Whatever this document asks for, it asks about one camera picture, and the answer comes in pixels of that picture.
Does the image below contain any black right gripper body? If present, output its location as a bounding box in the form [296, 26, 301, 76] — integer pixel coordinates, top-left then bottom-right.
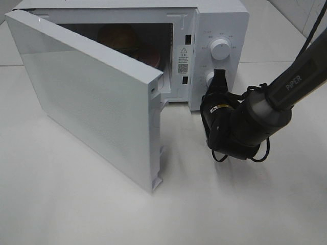
[201, 69, 233, 102]

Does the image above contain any pink round plate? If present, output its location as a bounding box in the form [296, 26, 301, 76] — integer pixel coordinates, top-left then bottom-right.
[132, 44, 161, 68]

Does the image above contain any white microwave door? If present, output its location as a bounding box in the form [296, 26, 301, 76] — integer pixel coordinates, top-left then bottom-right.
[6, 10, 162, 192]

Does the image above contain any burger with lettuce and cheese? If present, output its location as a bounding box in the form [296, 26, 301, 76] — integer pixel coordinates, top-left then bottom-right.
[97, 24, 141, 56]

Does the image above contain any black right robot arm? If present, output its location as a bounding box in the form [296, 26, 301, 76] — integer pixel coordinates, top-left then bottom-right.
[200, 31, 326, 162]

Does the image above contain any lower white control knob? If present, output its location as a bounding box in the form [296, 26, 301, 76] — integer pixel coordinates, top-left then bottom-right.
[205, 70, 215, 87]

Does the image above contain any white control knob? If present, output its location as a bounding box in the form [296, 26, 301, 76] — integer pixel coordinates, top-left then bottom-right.
[208, 37, 231, 60]
[205, 70, 215, 87]

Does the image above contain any upper white control knob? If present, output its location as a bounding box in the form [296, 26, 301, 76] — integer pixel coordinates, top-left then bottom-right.
[208, 37, 231, 60]

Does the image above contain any white microwave oven body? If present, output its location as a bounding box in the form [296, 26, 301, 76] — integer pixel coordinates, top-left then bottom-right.
[11, 1, 249, 111]

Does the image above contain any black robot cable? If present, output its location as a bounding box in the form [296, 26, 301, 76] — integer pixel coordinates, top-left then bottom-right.
[199, 0, 327, 163]

